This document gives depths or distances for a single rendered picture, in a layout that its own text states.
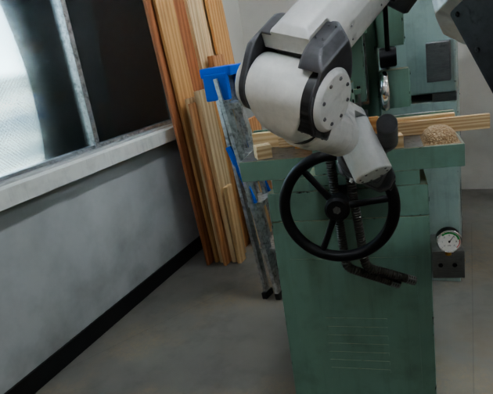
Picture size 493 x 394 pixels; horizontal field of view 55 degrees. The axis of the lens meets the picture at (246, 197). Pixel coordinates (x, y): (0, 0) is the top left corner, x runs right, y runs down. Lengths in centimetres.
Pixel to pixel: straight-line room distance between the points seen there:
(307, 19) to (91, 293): 201
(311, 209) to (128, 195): 141
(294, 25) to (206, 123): 214
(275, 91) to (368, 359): 115
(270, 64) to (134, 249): 212
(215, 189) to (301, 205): 147
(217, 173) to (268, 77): 217
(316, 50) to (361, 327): 109
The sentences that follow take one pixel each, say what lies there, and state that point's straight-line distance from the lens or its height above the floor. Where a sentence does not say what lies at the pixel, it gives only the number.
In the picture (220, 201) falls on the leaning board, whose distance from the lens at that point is 278.
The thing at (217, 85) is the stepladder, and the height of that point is 108.
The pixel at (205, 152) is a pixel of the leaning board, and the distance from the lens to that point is 272.
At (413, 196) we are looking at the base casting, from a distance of 134.
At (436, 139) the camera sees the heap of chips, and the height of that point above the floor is 91.
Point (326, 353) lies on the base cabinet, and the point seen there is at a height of 26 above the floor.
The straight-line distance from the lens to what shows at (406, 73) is 159.
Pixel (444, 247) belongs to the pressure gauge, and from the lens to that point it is 133.
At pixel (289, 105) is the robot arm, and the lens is 57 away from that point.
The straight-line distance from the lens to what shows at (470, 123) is 146.
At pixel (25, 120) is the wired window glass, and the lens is 225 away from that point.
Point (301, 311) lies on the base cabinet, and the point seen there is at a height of 41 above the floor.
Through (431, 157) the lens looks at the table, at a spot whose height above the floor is 87.
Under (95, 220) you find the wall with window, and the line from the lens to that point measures 240.
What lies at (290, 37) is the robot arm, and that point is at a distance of 58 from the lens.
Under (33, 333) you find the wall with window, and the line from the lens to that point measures 221.
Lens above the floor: 119
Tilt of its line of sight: 17 degrees down
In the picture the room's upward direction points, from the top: 9 degrees counter-clockwise
